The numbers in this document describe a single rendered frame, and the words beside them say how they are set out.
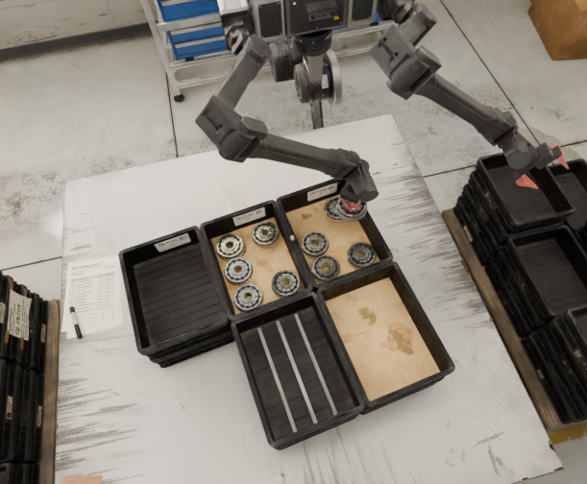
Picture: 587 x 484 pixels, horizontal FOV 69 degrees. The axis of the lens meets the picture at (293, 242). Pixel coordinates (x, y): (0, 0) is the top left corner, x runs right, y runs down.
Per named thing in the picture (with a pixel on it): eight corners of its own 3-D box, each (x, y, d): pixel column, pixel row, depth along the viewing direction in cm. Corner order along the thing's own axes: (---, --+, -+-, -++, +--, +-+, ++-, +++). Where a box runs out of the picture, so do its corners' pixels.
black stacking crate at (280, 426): (235, 332, 148) (230, 322, 138) (314, 302, 152) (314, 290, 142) (274, 450, 129) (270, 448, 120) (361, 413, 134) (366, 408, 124)
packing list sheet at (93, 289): (63, 264, 176) (62, 264, 176) (119, 252, 178) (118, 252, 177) (61, 340, 160) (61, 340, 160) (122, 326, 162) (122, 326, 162)
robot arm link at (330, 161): (239, 110, 94) (214, 142, 100) (247, 131, 92) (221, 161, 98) (357, 147, 124) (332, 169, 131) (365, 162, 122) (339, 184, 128)
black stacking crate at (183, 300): (130, 265, 162) (118, 252, 152) (205, 240, 166) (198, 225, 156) (151, 363, 144) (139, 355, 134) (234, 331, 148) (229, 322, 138)
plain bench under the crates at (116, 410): (123, 250, 259) (64, 181, 197) (374, 194, 271) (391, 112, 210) (137, 568, 183) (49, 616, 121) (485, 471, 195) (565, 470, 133)
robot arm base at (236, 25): (254, 42, 133) (248, 6, 122) (258, 60, 129) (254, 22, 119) (227, 48, 132) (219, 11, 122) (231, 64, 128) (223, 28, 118)
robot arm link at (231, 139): (205, 97, 89) (183, 130, 95) (256, 137, 93) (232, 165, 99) (253, 31, 121) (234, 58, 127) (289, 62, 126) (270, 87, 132)
